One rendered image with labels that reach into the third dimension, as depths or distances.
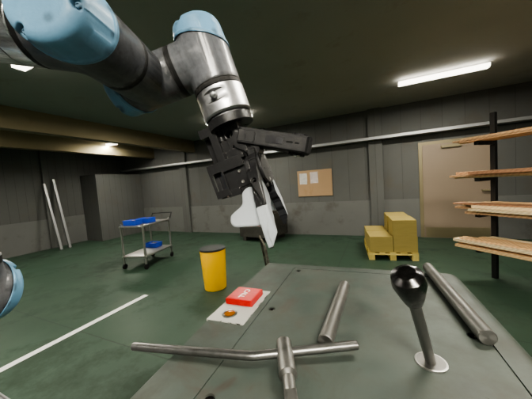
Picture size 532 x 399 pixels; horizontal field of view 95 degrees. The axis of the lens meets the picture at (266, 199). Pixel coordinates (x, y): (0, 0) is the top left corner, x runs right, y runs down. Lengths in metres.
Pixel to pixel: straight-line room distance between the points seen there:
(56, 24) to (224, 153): 0.22
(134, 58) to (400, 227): 4.70
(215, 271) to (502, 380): 3.46
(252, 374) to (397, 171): 6.37
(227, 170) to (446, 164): 6.43
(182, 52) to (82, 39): 0.15
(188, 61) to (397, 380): 0.49
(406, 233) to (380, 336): 4.46
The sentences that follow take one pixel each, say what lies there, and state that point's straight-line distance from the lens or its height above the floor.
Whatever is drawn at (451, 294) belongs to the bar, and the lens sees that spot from 0.57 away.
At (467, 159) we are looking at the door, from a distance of 6.78.
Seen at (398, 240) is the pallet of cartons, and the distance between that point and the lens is 4.88.
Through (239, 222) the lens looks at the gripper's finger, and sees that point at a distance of 0.34.
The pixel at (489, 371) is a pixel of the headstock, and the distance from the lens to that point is 0.44.
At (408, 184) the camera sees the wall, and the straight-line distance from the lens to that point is 6.63.
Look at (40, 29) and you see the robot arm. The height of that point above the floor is 1.64.
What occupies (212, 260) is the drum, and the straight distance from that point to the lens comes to 3.65.
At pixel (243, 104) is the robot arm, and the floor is 1.62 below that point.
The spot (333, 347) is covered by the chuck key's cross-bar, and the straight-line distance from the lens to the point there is 0.39.
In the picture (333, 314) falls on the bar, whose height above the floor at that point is 1.28.
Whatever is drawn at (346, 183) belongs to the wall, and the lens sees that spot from 6.64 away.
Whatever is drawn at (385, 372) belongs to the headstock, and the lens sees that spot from 0.40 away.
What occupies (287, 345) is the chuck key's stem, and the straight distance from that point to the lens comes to 0.39.
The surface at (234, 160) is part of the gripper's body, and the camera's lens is 0.36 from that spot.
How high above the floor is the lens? 1.50
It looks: 4 degrees down
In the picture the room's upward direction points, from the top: 4 degrees counter-clockwise
